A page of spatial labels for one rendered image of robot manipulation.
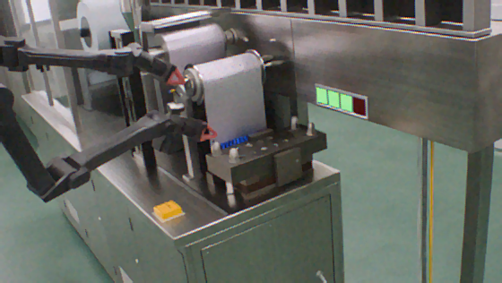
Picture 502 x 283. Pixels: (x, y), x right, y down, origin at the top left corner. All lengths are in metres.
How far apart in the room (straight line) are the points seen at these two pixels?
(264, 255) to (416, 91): 0.76
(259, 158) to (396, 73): 0.53
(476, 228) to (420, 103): 0.47
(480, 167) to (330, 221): 0.62
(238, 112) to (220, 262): 0.54
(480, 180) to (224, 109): 0.88
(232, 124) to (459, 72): 0.86
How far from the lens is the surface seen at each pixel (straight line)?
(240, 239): 1.76
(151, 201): 1.88
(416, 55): 1.49
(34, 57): 1.84
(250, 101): 1.94
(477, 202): 1.71
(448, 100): 1.45
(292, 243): 1.91
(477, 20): 1.38
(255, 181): 1.80
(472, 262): 1.83
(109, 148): 1.59
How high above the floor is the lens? 1.71
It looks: 21 degrees down
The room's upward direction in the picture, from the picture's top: 7 degrees counter-clockwise
